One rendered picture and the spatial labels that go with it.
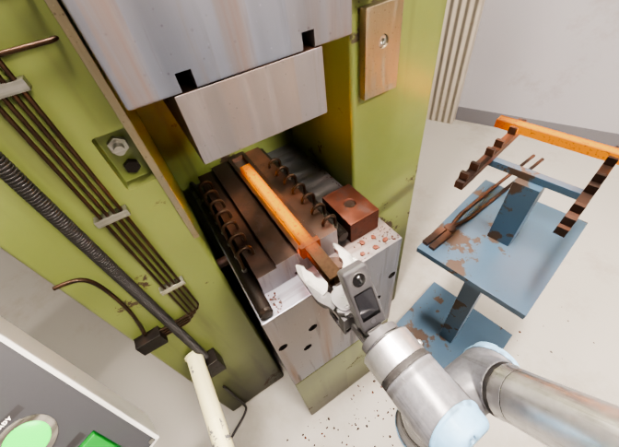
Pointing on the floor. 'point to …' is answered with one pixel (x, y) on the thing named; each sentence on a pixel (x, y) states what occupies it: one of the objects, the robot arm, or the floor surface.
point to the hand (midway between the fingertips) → (317, 255)
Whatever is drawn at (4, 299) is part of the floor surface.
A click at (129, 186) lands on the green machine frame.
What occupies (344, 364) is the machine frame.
